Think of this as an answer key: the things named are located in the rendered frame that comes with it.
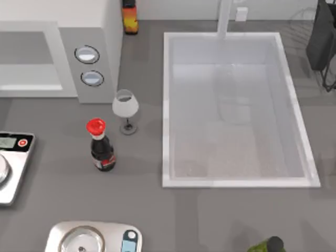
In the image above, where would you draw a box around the clear wine glass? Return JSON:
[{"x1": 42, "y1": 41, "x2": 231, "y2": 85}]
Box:
[{"x1": 112, "y1": 89, "x2": 140, "y2": 136}]

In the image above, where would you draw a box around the white sink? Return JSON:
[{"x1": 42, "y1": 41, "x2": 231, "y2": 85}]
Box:
[{"x1": 161, "y1": 31, "x2": 321, "y2": 188}]

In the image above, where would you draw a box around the dark bottle with red cap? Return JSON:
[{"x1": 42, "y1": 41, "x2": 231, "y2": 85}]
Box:
[{"x1": 86, "y1": 118, "x2": 117, "y2": 172}]

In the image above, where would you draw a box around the round microwave knob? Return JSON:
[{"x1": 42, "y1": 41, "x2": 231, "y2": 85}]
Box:
[
  {"x1": 74, "y1": 45, "x2": 101, "y2": 65},
  {"x1": 80, "y1": 70, "x2": 105, "y2": 87}
]

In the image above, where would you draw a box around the orange and black bottle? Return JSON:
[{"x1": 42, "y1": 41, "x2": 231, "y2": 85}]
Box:
[{"x1": 121, "y1": 0, "x2": 139, "y2": 35}]

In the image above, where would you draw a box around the white scale with blue display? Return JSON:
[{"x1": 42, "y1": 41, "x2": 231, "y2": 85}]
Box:
[{"x1": 44, "y1": 220, "x2": 143, "y2": 252}]

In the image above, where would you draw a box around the white tap lever block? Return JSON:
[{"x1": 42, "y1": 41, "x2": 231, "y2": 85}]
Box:
[{"x1": 235, "y1": 7, "x2": 248, "y2": 22}]

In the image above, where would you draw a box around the pale microwave oven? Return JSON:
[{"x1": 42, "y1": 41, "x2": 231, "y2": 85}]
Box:
[{"x1": 0, "y1": 0, "x2": 123, "y2": 104}]

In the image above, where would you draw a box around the green bottle with black cap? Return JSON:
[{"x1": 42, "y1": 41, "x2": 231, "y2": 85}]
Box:
[{"x1": 247, "y1": 236, "x2": 285, "y2": 252}]

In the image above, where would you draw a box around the silver scale with red button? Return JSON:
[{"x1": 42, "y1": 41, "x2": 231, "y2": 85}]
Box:
[{"x1": 0, "y1": 131, "x2": 36, "y2": 207}]

